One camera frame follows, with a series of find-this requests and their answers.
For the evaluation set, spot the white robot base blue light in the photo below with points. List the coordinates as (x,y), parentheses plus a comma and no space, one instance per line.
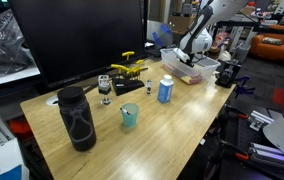
(282,130)

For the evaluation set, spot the clear plastic storage box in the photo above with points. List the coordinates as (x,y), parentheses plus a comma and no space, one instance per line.
(203,68)

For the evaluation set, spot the yellow sticky note pad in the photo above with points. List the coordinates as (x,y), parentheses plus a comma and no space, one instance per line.
(187,80)

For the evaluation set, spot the black bench vise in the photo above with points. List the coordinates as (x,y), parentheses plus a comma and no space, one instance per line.
(227,75)

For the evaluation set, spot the long aluminium extrusion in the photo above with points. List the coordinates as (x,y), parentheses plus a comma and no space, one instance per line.
(272,156)

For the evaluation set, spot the clear glass with black base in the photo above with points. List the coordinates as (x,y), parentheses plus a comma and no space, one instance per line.
(104,90)

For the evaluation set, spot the black insulated water bottle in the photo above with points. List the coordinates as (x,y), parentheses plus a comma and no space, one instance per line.
(77,123)

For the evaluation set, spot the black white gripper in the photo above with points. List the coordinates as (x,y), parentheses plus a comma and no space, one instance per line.
(183,55)

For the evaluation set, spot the red crate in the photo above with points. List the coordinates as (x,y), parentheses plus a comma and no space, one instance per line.
(20,128)

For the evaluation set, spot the teal plastic cup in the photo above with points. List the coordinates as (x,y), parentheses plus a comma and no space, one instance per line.
(130,118)

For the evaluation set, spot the grey plastic bag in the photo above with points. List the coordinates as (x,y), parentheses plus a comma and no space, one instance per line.
(2,53)

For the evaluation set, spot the blue white plastic bottle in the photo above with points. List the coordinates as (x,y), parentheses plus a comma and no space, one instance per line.
(165,91)

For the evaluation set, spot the orange sofa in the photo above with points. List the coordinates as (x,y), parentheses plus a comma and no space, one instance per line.
(275,50)

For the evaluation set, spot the pen with white cap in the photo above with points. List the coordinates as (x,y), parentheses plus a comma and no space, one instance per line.
(125,111)

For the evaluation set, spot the small clear glass vial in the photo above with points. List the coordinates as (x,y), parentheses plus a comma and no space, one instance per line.
(149,87)

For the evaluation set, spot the blue spring clamp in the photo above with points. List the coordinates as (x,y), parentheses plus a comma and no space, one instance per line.
(243,88)

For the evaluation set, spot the short aluminium extrusion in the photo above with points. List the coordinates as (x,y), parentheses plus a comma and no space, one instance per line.
(260,120)

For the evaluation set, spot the black orange bar clamp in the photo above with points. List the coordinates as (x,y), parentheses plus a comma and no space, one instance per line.
(238,115)
(237,154)

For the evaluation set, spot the brown cardboard box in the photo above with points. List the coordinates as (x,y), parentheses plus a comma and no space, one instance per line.
(180,24)

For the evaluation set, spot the large black monitor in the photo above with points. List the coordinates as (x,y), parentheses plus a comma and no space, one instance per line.
(82,36)

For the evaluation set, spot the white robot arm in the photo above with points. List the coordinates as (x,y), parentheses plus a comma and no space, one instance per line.
(198,40)

